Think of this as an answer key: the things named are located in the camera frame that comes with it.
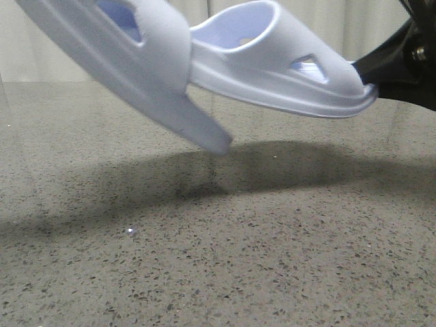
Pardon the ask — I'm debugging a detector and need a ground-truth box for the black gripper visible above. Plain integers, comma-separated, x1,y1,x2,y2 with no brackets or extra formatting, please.
352,1,435,111

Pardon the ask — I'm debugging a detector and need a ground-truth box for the light blue slipper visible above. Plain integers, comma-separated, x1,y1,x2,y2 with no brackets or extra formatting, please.
19,1,232,155
191,1,378,118

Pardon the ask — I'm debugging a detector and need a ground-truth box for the white pleated curtain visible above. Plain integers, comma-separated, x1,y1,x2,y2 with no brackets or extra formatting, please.
1,1,411,82

